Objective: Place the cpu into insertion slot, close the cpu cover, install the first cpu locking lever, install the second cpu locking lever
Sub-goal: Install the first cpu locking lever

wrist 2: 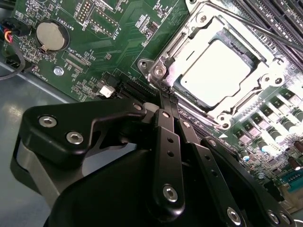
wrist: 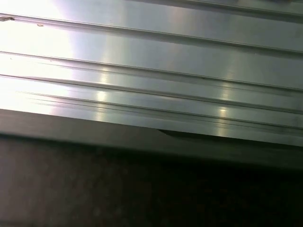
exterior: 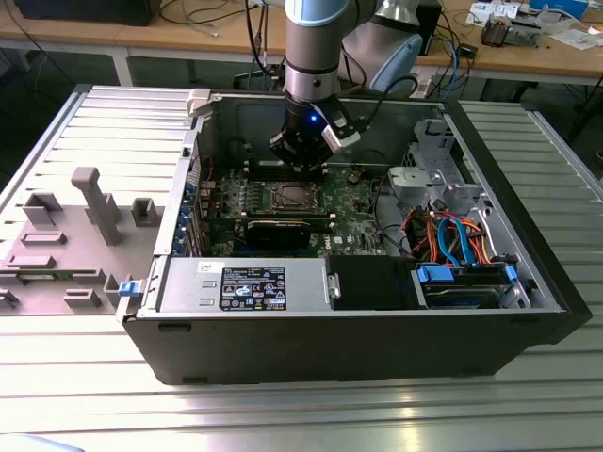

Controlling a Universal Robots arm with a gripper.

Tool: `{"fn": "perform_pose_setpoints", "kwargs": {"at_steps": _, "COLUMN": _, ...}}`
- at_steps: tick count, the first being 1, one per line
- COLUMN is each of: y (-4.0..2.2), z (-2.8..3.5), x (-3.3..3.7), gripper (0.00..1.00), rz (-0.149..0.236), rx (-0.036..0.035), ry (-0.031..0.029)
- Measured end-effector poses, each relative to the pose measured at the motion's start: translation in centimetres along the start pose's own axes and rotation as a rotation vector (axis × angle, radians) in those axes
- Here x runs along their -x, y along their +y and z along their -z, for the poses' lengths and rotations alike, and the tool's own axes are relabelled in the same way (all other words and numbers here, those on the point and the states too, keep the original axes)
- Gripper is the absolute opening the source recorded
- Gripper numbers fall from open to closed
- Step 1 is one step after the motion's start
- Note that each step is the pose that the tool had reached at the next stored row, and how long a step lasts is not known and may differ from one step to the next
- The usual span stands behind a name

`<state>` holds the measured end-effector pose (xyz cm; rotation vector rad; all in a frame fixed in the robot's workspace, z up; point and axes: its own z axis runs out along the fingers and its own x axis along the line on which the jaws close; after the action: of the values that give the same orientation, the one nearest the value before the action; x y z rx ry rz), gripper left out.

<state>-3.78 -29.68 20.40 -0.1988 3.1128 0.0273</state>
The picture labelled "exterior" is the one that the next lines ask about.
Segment metal socket cover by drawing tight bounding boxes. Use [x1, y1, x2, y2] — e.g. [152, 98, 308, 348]
[273, 182, 319, 210]

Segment CPU socket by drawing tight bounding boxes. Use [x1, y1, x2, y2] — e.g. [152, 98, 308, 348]
[269, 180, 322, 212]

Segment green RAM stick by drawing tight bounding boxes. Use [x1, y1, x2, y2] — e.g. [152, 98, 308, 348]
[18, 270, 75, 282]
[242, 210, 334, 230]

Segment black graphics card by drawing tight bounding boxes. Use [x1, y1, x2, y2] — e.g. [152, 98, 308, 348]
[243, 218, 313, 251]

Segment green motherboard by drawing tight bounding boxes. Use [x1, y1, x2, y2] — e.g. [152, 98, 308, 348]
[196, 162, 395, 259]

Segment beige case latch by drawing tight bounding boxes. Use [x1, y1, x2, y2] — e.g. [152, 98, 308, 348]
[186, 88, 212, 119]

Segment silver drive cage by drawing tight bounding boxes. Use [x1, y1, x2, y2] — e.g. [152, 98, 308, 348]
[386, 117, 489, 222]

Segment wooden desk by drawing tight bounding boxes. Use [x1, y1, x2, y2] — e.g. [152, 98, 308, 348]
[0, 0, 603, 89]

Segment black plastic shroud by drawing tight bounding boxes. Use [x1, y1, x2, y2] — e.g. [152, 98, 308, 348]
[328, 255, 419, 312]

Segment black upright box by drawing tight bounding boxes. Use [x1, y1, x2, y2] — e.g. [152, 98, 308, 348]
[416, 0, 444, 57]

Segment silver power supply unit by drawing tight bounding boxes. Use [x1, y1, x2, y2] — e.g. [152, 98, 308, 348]
[158, 256, 331, 315]

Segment black open PC case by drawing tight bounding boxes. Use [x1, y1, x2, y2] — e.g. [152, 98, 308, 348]
[114, 88, 594, 387]

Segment grey parts rack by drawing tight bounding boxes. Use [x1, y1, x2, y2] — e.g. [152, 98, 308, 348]
[0, 166, 167, 317]

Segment hard disk blue carrier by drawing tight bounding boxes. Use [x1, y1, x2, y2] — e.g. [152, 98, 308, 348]
[413, 263, 519, 311]

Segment small electronics assembly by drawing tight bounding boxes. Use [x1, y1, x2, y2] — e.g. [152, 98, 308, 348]
[479, 12, 513, 47]

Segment black equipment box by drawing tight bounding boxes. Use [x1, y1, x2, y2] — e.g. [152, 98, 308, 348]
[12, 0, 155, 28]

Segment white paper sheet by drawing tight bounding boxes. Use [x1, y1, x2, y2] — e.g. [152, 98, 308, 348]
[548, 27, 603, 51]

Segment blue cardboard box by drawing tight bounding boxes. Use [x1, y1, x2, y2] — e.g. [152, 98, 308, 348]
[528, 0, 590, 21]

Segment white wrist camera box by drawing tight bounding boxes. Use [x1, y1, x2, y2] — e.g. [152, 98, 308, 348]
[321, 105, 362, 153]

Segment black camera cable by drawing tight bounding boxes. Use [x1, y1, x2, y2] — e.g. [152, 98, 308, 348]
[360, 76, 421, 131]

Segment black wire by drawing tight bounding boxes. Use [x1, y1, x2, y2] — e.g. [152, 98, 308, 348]
[374, 176, 416, 258]

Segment blue cable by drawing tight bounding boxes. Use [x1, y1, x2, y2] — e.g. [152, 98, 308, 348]
[450, 40, 467, 98]

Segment blue wire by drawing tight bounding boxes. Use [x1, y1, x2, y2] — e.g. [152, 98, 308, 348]
[436, 217, 474, 268]

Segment orange wire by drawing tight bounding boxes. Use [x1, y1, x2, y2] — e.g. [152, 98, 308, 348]
[407, 211, 494, 265]

